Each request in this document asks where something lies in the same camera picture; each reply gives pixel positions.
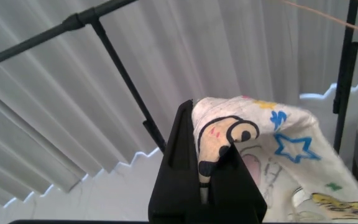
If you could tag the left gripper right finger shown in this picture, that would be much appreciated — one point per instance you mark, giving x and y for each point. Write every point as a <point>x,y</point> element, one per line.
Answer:
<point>235,189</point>

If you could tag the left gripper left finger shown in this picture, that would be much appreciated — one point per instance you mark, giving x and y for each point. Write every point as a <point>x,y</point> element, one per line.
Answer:
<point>176,180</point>

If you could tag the cream printed shirt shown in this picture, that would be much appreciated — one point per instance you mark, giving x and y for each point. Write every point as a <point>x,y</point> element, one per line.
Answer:
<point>291,168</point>

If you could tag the black clothes rack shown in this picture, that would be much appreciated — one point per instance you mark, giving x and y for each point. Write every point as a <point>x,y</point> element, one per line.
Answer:
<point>73,22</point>

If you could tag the pink clothes hanger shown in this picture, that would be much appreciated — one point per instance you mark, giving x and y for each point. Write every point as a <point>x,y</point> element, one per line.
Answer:
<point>331,17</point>

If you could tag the white curtain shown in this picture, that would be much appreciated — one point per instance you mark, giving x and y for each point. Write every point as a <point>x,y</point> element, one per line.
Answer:
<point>197,46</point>

